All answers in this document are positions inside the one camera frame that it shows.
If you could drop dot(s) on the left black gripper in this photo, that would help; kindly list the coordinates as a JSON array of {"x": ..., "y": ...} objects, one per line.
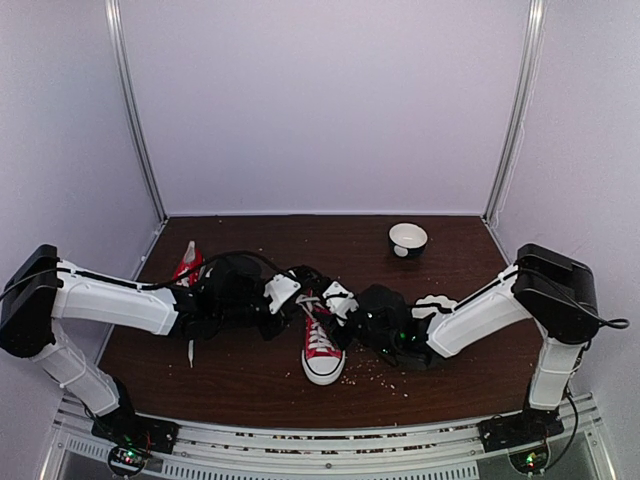
[{"x": 284, "y": 319}]

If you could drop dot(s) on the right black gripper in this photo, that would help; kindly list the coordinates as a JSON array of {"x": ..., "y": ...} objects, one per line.
[{"x": 340, "y": 340}]

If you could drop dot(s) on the red canvas sneaker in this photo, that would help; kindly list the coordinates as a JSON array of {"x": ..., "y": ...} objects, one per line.
[
  {"x": 322, "y": 361},
  {"x": 190, "y": 267}
]

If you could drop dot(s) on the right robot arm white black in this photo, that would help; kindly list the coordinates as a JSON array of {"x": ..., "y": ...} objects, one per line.
[{"x": 554, "y": 290}]

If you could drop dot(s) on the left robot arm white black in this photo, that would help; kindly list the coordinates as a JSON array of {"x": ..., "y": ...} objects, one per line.
[{"x": 46, "y": 290}]

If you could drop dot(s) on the white scalloped ceramic bowl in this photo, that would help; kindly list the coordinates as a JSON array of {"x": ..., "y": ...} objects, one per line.
[{"x": 432, "y": 304}]

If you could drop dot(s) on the black bowl white inside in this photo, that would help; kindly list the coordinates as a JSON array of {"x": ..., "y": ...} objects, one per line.
[{"x": 407, "y": 240}]

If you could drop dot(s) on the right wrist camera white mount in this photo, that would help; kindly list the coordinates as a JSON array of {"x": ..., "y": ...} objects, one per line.
[{"x": 340, "y": 302}]

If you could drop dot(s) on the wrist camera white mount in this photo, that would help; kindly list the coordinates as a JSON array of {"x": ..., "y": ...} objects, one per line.
[
  {"x": 340, "y": 302},
  {"x": 282, "y": 287}
]

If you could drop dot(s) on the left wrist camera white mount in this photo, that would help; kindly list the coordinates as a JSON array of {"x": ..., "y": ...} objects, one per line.
[{"x": 282, "y": 287}]

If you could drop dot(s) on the aluminium front rail frame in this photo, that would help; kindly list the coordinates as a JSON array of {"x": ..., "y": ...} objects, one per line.
[{"x": 443, "y": 450}]

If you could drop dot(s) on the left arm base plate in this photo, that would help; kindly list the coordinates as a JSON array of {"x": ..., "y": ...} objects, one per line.
[{"x": 145, "y": 435}]

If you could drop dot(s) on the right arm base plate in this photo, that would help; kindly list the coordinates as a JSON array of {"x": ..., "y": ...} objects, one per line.
[{"x": 507, "y": 432}]

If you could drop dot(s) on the right aluminium corner post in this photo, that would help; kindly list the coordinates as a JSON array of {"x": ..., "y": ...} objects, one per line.
[{"x": 524, "y": 87}]

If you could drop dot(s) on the aluminium corner post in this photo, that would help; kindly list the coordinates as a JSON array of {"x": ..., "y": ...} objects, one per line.
[
  {"x": 524, "y": 87},
  {"x": 116, "y": 32}
]

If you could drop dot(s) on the left aluminium corner post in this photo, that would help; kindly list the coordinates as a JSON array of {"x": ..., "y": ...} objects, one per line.
[{"x": 116, "y": 32}]

